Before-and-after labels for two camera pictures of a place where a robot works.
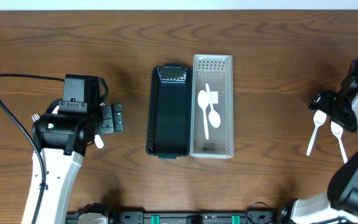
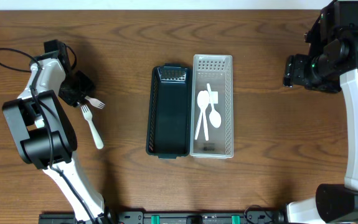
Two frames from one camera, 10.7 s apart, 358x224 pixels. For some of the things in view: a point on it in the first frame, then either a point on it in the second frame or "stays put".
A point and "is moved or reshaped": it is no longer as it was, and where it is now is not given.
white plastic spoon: [319, 118] -> [201, 114]
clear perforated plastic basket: [217, 71] stays put
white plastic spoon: [213, 117] stays put
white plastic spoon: [203, 101] stays put
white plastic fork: [337, 130] is moved or reshaped
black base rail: [186, 216] stays put
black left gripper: [111, 118] -> [73, 92]
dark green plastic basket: [169, 121] stays put
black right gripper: [323, 101] -> [299, 73]
